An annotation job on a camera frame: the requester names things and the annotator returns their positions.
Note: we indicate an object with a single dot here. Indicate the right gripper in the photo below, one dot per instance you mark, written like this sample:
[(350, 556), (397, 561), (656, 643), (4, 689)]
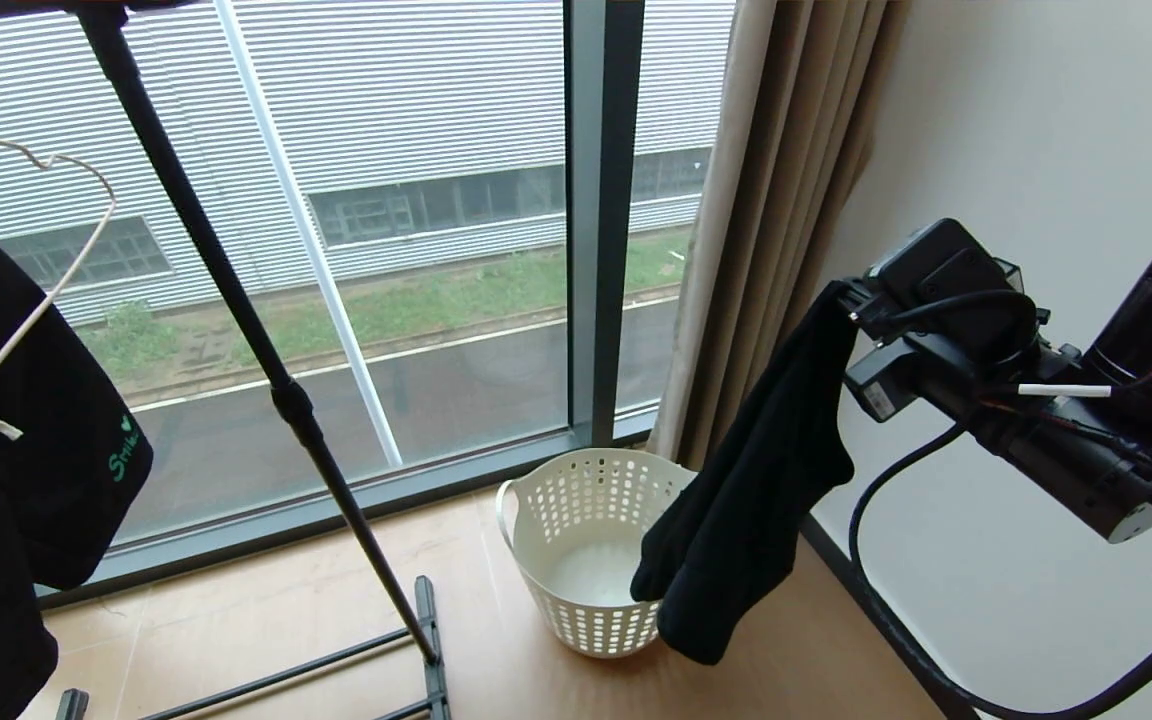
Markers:
[(1086, 470)]

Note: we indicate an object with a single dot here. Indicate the black garment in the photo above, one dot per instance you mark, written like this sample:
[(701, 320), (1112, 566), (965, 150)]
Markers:
[(756, 500)]

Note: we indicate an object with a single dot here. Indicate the pink clothes hanger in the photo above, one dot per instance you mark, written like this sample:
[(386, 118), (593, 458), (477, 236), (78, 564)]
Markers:
[(86, 255)]

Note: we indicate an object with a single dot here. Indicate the black shorts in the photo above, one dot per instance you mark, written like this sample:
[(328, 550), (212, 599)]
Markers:
[(36, 480)]

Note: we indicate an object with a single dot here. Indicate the white laundry basket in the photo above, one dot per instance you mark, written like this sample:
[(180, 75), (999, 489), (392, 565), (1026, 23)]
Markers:
[(576, 500)]

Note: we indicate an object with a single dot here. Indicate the black clothes rack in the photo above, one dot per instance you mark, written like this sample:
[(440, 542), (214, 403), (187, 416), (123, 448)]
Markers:
[(288, 400)]

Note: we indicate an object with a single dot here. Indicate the beige curtain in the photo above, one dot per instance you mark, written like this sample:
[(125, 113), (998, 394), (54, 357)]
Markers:
[(786, 200)]

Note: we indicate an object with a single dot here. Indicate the window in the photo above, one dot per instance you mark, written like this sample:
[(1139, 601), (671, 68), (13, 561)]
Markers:
[(436, 150)]

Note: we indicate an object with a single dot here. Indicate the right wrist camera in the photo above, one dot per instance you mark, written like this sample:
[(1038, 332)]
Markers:
[(936, 265)]

